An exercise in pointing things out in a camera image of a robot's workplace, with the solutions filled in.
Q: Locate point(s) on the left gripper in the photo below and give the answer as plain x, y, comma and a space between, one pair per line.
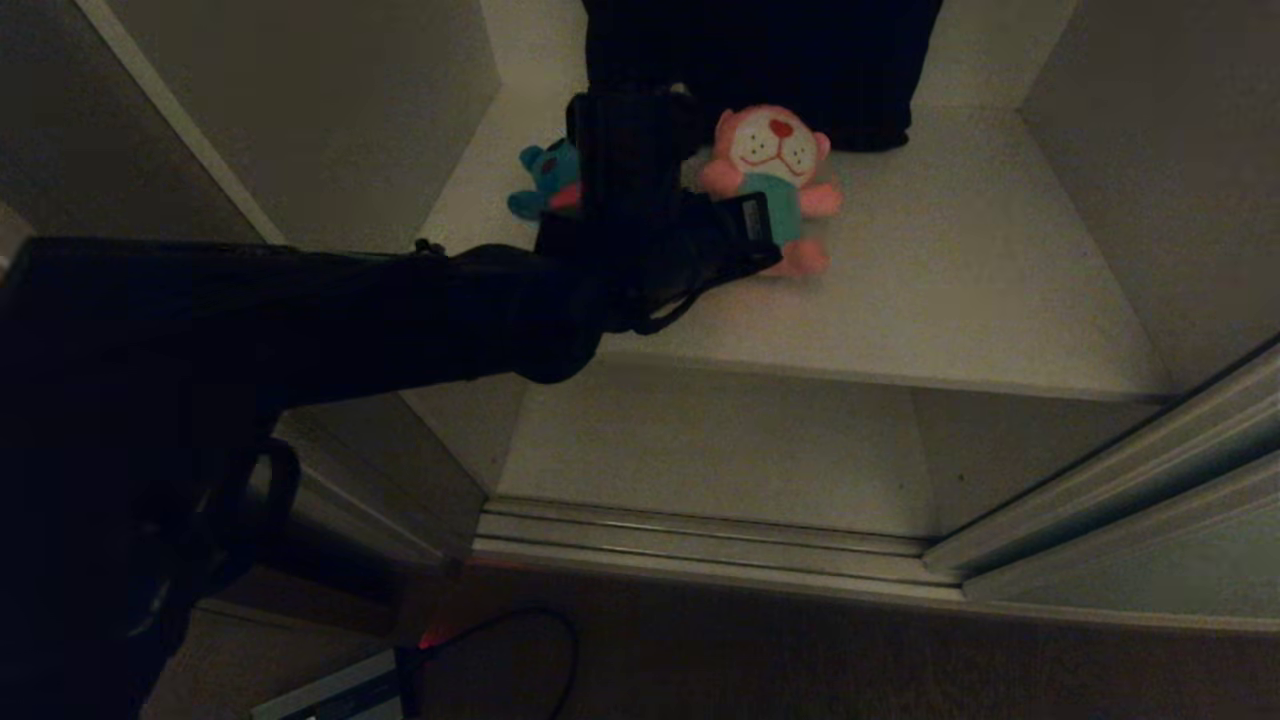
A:
630, 145

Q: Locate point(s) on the pink plush toy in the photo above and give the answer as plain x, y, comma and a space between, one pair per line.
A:
775, 160

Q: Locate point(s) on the sliding wardrobe door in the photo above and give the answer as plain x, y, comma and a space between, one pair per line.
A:
1130, 520

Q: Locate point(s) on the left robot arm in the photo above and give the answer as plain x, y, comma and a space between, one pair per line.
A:
300, 320

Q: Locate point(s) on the white wardrobe shelf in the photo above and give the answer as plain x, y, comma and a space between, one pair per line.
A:
950, 290

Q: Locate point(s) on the white wardrobe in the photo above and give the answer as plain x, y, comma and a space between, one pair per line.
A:
1150, 180

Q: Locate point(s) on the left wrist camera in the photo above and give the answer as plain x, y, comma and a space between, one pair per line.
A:
755, 218

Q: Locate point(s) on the blue plush toy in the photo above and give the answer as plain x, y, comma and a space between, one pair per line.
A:
552, 178

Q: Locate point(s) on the black hanging garment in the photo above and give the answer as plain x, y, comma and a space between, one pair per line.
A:
780, 60

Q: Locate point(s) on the sliding door floor track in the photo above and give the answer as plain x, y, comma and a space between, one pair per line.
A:
700, 545

